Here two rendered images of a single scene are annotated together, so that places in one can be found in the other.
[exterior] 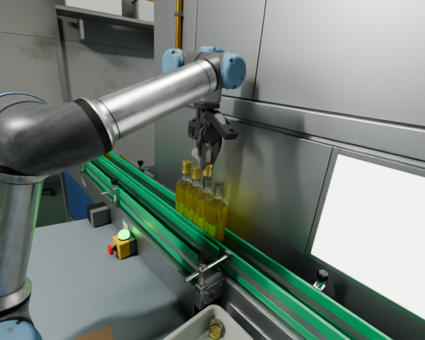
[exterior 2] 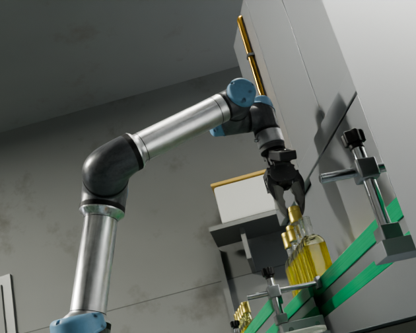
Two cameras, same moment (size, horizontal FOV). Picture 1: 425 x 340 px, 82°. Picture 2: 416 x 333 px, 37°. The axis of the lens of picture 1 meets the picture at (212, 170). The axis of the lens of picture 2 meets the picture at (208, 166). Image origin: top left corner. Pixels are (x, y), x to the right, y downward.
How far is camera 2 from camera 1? 1.21 m
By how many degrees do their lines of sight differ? 55
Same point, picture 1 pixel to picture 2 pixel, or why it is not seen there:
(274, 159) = (348, 156)
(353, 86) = not seen: hidden behind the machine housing
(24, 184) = (102, 215)
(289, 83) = (330, 82)
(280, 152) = not seen: hidden behind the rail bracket
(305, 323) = (362, 262)
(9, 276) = (91, 292)
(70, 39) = (240, 274)
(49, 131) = (104, 148)
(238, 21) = (294, 74)
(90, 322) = not seen: outside the picture
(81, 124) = (119, 141)
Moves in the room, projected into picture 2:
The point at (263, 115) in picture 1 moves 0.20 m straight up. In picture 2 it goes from (328, 126) to (306, 63)
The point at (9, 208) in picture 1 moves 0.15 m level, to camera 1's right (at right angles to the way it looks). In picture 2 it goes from (92, 232) to (135, 209)
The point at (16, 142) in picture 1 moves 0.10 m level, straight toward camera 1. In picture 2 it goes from (90, 161) to (83, 143)
